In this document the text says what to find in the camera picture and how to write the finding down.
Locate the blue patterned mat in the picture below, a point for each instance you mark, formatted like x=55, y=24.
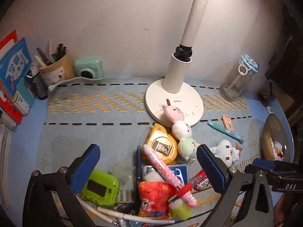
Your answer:
x=94, y=127

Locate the white desk lamp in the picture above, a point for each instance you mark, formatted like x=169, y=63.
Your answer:
x=175, y=99

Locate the white cloud plush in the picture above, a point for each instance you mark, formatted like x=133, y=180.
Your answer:
x=224, y=151

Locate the pink patterned pen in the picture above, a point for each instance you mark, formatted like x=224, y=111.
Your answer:
x=161, y=167

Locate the red pen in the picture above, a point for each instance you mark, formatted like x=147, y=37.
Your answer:
x=183, y=190

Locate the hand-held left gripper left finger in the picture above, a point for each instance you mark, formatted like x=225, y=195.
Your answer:
x=84, y=170

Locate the blue dental floss box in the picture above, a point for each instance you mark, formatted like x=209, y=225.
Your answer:
x=182, y=172

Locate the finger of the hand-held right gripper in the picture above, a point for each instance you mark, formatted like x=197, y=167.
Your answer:
x=264, y=162

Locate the ribbed glass plate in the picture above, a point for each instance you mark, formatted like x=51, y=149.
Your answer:
x=269, y=132

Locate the small white red figurine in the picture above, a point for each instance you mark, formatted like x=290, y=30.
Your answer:
x=277, y=147

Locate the teal pen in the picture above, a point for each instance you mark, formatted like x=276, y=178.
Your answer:
x=222, y=130

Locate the beige pen holder cup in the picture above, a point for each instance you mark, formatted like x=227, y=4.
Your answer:
x=56, y=73

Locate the pink white green dango plush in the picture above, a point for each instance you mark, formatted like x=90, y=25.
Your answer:
x=181, y=130

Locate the clear water bottle blue lid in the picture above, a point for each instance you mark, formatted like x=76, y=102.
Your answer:
x=233, y=85

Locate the mint green instant camera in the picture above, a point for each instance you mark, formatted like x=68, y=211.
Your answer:
x=88, y=68

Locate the black striped pouch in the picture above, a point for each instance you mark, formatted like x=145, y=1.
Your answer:
x=39, y=87

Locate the stack of white notebooks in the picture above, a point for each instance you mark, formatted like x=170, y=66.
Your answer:
x=6, y=146

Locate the red candy wrapper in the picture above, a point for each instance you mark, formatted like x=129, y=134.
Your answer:
x=200, y=182

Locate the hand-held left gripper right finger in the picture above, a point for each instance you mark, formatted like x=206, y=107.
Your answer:
x=211, y=170

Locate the lime green case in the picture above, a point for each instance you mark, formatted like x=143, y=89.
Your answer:
x=111, y=182

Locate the navy pen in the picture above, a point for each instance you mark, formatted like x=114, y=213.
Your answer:
x=138, y=165

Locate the stack of books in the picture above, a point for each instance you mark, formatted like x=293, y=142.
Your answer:
x=8, y=39

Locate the red printed pouch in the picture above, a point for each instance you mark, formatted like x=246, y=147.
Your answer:
x=151, y=196

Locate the yellow green tube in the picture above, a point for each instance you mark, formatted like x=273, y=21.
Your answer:
x=181, y=210

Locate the yellow tape measure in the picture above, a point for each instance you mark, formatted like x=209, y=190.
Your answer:
x=156, y=137

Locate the bunch of pens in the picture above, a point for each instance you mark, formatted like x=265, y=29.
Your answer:
x=59, y=49

